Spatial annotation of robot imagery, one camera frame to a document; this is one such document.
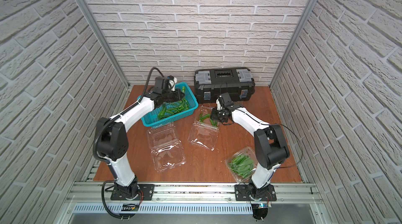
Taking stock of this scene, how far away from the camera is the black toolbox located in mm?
993

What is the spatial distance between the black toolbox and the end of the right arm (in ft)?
0.65

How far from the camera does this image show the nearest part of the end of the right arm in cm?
67
